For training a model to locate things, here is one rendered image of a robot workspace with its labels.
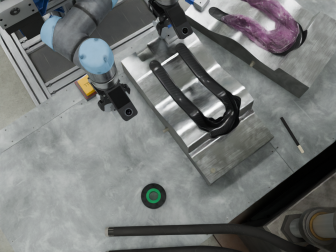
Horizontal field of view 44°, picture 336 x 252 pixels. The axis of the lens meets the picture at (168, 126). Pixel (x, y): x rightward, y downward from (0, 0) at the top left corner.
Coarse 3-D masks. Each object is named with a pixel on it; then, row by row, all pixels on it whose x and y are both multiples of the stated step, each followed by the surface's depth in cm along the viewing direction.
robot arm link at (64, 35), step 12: (72, 12) 100; (84, 12) 100; (48, 24) 99; (60, 24) 99; (72, 24) 99; (84, 24) 100; (48, 36) 99; (60, 36) 98; (72, 36) 98; (84, 36) 99; (60, 48) 99; (72, 48) 97; (72, 60) 99
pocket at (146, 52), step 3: (147, 45) 141; (144, 48) 142; (147, 48) 142; (150, 48) 141; (138, 51) 141; (141, 51) 141; (144, 51) 143; (147, 51) 143; (150, 51) 143; (153, 51) 140; (138, 54) 142; (141, 54) 142; (144, 54) 142; (147, 54) 142; (150, 54) 142; (141, 57) 142; (144, 57) 142; (147, 57) 142; (141, 60) 142
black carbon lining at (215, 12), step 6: (210, 12) 148; (216, 12) 148; (222, 12) 147; (216, 18) 147; (300, 30) 144; (306, 30) 139; (300, 36) 143; (306, 36) 138; (300, 42) 143; (294, 48) 142; (276, 54) 140; (282, 54) 142
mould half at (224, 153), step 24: (168, 48) 140; (192, 48) 140; (144, 72) 138; (168, 72) 138; (216, 72) 138; (144, 96) 140; (168, 96) 136; (192, 96) 134; (240, 96) 131; (168, 120) 131; (192, 120) 129; (240, 120) 136; (192, 144) 128; (216, 144) 134; (240, 144) 134; (264, 144) 137; (216, 168) 132
